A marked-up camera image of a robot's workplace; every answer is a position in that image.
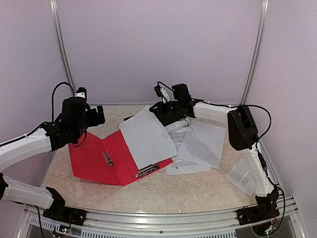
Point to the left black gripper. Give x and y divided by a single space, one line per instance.
94 120

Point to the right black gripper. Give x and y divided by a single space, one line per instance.
157 104

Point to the white sheet top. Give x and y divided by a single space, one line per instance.
147 139

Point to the white sheet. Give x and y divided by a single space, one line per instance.
147 139
203 144

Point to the red folder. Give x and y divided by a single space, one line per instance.
108 161

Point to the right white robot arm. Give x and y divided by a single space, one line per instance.
242 130

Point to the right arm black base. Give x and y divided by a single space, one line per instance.
266 208

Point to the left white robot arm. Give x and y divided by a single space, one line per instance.
17 150

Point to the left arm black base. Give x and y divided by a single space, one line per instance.
58 211

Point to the black folder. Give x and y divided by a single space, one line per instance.
173 124

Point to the printed text sheet centre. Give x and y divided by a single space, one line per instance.
181 166

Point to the printed text sheet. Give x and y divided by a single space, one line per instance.
241 178
181 166

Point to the blank white sheet lower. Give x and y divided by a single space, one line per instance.
203 144

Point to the printed text sheet right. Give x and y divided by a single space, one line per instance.
241 178

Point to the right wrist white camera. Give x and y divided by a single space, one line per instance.
161 92

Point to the left aluminium frame post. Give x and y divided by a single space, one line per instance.
61 45

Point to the aluminium frame post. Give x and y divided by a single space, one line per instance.
256 51
61 45

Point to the aluminium front rail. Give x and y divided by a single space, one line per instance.
214 224

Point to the right aluminium frame post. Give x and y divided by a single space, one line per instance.
256 51

